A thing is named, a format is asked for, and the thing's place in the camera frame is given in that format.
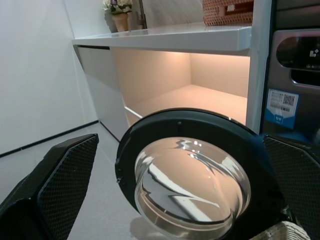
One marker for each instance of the pale woven basket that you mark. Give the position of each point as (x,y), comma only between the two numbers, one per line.
(287,232)

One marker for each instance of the grey washing machine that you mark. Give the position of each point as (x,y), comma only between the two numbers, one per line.
(280,75)

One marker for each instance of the round glass washing machine door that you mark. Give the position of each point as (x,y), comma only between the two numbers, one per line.
(155,125)

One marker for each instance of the blue QR code sticker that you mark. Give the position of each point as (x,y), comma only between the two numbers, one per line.
(282,107)

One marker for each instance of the white flowers in beige pot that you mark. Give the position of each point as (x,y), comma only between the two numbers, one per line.
(120,20)

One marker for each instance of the brown woven box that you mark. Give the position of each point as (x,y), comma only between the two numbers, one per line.
(215,12)

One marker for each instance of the white counter cabinet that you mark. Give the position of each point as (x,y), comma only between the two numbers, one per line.
(175,35)

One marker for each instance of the grey metal faucet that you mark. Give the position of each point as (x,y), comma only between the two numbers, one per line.
(142,15)

